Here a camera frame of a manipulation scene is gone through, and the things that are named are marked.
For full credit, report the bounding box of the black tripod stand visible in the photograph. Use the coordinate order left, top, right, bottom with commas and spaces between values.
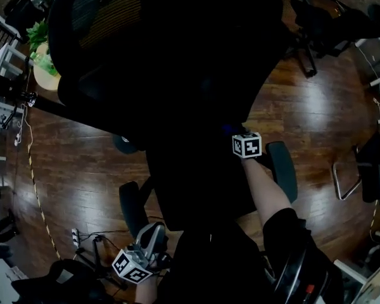
75, 234, 129, 291

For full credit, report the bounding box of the black swivel office chair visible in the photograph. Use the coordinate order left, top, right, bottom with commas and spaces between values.
284, 0, 380, 77

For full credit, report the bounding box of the person's right forearm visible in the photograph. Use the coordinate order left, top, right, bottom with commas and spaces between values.
240, 156, 292, 226

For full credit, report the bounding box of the person's black shirt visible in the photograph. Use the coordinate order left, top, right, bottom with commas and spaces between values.
158, 207, 314, 304

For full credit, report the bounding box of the black office chair seat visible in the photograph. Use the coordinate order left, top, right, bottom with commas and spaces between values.
145, 144, 260, 231

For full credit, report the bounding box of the potted green plant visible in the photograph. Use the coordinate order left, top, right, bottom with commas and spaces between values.
25, 19, 51, 55

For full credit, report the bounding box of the round wooden table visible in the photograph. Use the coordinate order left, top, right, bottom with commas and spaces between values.
33, 41, 63, 91

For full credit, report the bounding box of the black mesh desk chair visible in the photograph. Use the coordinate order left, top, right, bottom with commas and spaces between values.
3, 0, 45, 41

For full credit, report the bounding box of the black mesh chair backrest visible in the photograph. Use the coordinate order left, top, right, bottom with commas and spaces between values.
47, 0, 289, 148

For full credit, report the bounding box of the black coat rack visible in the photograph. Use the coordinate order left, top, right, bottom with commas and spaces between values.
0, 68, 140, 155

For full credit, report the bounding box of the black bag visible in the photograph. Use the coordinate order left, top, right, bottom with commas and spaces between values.
11, 258, 107, 304

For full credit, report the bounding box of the black chair with chrome frame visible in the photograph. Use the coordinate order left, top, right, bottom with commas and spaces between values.
332, 134, 380, 204

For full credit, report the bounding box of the black worn harness pack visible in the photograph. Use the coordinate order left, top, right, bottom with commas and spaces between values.
272, 248, 336, 304

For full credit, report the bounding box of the person's left forearm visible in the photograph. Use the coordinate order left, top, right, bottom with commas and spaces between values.
134, 275, 159, 304

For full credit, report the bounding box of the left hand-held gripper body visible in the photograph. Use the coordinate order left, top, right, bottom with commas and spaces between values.
111, 244, 156, 285

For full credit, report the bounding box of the white side table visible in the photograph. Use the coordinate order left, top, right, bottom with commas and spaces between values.
0, 42, 29, 170

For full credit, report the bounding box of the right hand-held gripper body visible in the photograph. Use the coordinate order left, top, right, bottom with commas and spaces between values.
232, 132, 262, 160

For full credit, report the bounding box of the small green plastic bottle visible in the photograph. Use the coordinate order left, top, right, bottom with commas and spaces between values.
31, 51, 60, 77

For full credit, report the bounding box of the yellow black striped tape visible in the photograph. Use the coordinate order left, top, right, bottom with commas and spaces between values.
27, 144, 61, 261

